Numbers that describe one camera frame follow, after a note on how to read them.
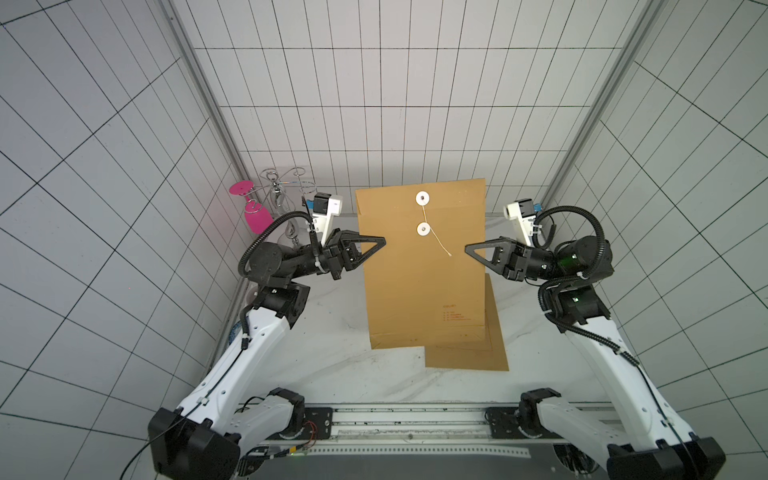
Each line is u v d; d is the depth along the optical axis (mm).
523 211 517
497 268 534
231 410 412
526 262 496
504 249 525
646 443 380
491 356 846
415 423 744
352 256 520
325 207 487
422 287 556
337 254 487
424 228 524
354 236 517
